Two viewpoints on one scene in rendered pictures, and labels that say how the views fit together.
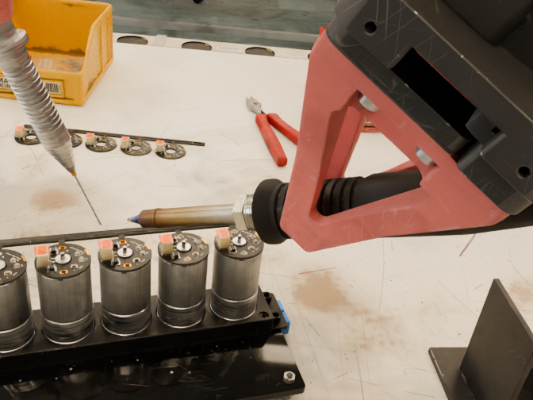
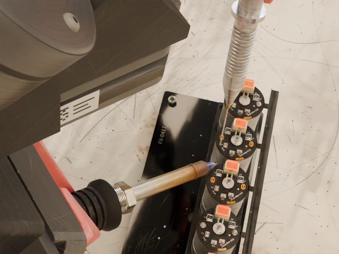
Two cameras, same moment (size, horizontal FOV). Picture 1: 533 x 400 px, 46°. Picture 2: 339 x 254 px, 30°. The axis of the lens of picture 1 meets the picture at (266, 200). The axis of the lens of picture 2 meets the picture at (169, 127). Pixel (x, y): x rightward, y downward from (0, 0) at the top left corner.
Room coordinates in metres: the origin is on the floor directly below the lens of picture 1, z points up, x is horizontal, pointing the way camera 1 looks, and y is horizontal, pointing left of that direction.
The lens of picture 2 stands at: (0.27, -0.07, 1.15)
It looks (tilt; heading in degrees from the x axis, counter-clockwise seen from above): 64 degrees down; 118
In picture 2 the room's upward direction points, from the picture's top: 6 degrees clockwise
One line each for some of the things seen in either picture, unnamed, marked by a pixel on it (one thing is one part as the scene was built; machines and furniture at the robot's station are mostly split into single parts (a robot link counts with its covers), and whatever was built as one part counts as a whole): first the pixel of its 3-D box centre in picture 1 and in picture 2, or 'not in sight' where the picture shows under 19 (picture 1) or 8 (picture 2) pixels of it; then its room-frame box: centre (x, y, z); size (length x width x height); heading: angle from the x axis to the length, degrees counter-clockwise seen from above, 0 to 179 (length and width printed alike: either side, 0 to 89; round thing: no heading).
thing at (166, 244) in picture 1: (167, 244); (222, 213); (0.24, 0.04, 0.82); 0.01 x 0.01 x 0.01; 21
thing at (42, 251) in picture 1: (44, 255); (239, 127); (0.22, 0.10, 0.82); 0.01 x 0.01 x 0.01; 21
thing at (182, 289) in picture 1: (182, 286); (214, 241); (0.25, 0.04, 0.79); 0.02 x 0.02 x 0.05
